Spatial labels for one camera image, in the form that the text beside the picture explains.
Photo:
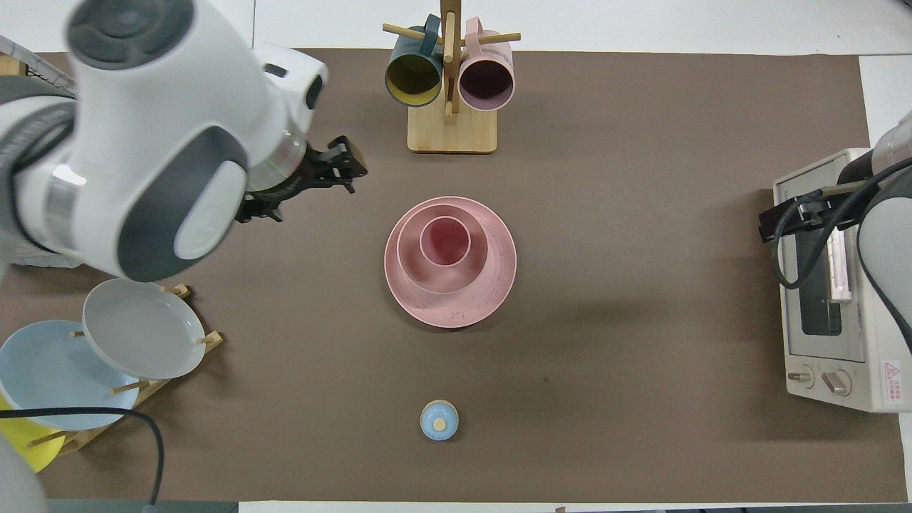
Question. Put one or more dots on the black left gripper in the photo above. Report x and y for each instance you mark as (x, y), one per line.
(320, 167)

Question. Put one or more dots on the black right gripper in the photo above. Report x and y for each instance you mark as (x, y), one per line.
(801, 214)

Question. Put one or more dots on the pink tumbler cup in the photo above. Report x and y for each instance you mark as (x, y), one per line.
(445, 242)

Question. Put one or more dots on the pink bowl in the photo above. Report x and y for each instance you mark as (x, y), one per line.
(442, 278)

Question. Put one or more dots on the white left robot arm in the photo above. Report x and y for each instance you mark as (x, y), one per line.
(164, 128)

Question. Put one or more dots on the beige toaster oven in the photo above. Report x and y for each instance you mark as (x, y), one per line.
(791, 342)

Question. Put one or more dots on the brown table mat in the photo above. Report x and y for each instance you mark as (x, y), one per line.
(299, 356)

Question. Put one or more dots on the wooden mug tree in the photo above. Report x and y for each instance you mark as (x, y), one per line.
(452, 132)

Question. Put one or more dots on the dark teal mug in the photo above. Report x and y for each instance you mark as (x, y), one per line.
(413, 78)

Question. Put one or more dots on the pink speckled plate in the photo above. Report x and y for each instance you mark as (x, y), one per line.
(456, 310)

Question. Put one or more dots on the pink mug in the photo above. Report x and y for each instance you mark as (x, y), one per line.
(486, 84)

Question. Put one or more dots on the grey plate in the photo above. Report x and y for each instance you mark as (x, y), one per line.
(142, 331)

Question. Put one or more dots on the wooden plate rack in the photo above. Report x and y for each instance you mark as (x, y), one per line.
(153, 388)

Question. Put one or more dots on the blue service bell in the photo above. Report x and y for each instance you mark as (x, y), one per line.
(439, 422)

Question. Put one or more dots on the light blue plate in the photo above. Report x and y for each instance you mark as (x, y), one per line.
(50, 370)

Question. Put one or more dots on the yellow plate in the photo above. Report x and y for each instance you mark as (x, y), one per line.
(18, 442)

